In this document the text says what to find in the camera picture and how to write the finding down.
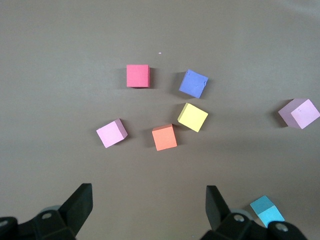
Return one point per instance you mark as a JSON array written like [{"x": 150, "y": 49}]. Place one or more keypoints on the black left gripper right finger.
[{"x": 217, "y": 212}]

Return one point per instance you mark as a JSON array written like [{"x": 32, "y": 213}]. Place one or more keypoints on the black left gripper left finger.
[{"x": 75, "y": 207}]

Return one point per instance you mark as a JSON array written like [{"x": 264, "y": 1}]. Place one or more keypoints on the blue foam cube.
[{"x": 267, "y": 212}]

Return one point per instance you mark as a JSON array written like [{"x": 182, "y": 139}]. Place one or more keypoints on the orange foam cube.
[{"x": 165, "y": 137}]

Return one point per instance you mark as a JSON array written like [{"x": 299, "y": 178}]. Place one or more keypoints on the yellow foam cube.
[{"x": 192, "y": 117}]

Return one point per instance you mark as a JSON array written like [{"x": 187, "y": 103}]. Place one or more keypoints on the pink foam cube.
[
  {"x": 299, "y": 113},
  {"x": 111, "y": 133}
]

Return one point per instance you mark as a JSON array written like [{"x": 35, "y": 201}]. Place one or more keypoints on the purple foam cube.
[{"x": 193, "y": 83}]

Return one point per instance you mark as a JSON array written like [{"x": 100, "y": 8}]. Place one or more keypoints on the brown table cover sheet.
[{"x": 75, "y": 62}]

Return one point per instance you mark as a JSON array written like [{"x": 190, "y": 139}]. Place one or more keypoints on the red foam cube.
[{"x": 137, "y": 76}]

